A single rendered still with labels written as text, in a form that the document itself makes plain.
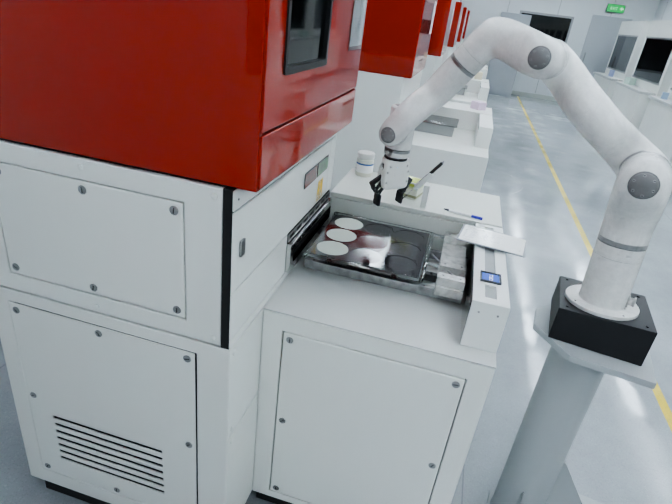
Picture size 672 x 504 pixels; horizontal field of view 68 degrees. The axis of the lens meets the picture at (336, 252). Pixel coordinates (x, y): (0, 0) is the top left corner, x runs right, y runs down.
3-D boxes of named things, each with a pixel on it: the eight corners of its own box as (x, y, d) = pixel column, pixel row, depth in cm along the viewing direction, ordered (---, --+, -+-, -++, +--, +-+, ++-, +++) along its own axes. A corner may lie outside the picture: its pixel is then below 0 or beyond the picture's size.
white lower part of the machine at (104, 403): (32, 492, 167) (-16, 283, 130) (168, 351, 239) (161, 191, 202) (224, 563, 154) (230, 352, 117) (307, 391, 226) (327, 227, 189)
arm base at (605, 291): (641, 302, 142) (663, 243, 135) (635, 329, 127) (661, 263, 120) (571, 281, 151) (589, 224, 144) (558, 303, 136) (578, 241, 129)
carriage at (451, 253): (433, 294, 146) (435, 286, 145) (442, 246, 178) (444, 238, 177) (460, 301, 145) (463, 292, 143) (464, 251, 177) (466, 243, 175)
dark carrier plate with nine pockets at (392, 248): (306, 253, 151) (306, 251, 151) (336, 215, 181) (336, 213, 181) (418, 279, 145) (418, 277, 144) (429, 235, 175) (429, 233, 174)
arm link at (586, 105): (636, 214, 124) (638, 200, 137) (685, 185, 117) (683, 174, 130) (511, 61, 129) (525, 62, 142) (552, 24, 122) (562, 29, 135)
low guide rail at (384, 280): (303, 267, 158) (304, 258, 157) (305, 264, 160) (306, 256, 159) (460, 304, 149) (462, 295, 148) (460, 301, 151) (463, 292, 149)
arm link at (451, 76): (465, 78, 130) (389, 155, 148) (478, 74, 143) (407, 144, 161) (442, 53, 131) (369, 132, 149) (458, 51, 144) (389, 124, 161)
